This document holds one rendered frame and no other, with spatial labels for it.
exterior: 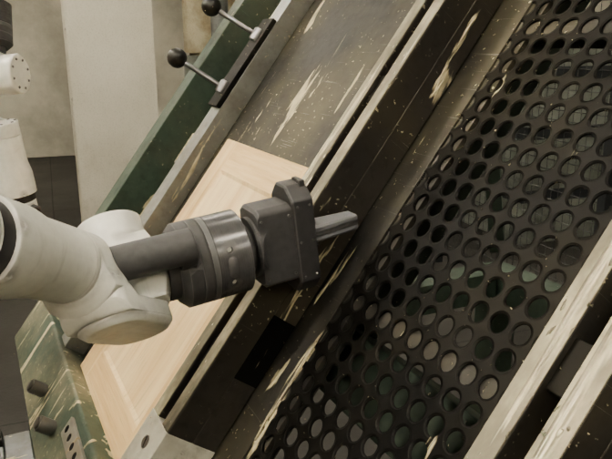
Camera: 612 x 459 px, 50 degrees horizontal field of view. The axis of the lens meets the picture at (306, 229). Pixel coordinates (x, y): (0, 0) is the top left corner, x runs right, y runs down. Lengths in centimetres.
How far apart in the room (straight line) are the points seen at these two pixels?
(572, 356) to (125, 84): 462
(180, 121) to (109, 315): 97
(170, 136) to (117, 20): 347
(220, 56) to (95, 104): 345
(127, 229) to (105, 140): 432
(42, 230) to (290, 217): 27
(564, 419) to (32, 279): 37
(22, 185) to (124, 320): 68
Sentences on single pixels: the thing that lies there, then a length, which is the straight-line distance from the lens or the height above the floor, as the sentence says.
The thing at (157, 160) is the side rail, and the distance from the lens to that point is 151.
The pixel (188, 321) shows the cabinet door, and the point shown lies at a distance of 99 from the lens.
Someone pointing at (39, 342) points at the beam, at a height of 87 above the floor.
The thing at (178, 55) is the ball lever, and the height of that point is 143.
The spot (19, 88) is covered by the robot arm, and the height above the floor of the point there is 138.
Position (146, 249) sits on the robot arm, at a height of 127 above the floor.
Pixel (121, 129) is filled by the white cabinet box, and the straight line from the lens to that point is 498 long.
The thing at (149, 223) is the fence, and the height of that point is 112.
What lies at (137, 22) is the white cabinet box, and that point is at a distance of 496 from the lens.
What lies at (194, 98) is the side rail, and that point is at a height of 133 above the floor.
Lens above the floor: 145
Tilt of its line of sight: 16 degrees down
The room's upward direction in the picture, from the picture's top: straight up
